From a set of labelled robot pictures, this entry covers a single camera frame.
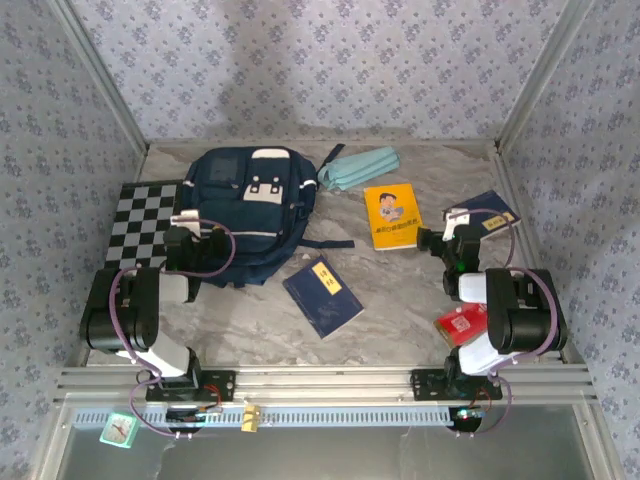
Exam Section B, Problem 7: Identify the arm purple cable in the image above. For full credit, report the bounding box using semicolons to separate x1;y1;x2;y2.
109;218;237;441
452;208;559;441

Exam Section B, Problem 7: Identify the aluminium frame post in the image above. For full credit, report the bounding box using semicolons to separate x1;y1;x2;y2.
494;0;599;154
49;0;151;154

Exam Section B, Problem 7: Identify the red box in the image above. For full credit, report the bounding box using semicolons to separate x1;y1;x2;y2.
432;302;489;350

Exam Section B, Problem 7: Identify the navy book large yellow label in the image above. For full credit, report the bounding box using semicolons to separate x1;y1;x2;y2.
282;255;365;340

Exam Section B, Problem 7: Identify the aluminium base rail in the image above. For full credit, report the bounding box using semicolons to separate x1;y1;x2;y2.
54;363;599;407

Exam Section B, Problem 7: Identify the small circuit board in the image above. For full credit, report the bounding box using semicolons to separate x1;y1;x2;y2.
451;405;487;434
164;405;224;434

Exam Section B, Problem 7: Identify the navy book small yellow label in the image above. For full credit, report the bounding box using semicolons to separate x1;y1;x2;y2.
442;188;521;245

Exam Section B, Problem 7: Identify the small green clock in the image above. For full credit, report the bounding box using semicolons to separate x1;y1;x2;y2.
98;412;139;449

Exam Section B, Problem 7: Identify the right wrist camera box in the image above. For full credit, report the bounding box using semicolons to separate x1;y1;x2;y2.
442;208;472;242

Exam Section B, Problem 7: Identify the grey slotted cable duct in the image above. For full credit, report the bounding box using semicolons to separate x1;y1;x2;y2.
73;404;457;429

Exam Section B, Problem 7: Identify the navy blue backpack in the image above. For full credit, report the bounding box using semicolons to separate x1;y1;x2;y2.
177;143;356;290

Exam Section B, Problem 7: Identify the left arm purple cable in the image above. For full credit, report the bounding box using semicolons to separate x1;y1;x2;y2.
109;218;237;441

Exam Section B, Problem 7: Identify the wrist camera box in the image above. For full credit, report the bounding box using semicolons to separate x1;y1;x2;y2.
442;208;472;242
169;208;202;237

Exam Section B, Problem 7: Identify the grey metal panel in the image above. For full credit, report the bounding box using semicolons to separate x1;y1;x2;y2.
47;404;614;480

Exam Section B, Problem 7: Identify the aluminium side rail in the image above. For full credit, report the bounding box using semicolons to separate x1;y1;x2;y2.
491;142;589;369

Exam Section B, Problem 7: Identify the black grey chessboard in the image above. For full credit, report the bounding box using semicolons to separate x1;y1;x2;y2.
103;179;185;271

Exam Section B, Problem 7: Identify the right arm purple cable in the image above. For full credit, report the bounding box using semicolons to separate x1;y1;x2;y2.
452;208;559;441

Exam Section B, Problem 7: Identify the light blue pencil case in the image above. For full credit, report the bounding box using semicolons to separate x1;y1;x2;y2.
317;146;401;192

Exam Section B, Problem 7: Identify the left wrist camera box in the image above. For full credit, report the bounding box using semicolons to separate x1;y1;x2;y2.
169;208;202;237

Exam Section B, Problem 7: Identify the yellow cartoon cover book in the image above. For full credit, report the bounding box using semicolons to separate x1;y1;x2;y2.
363;182;424;251

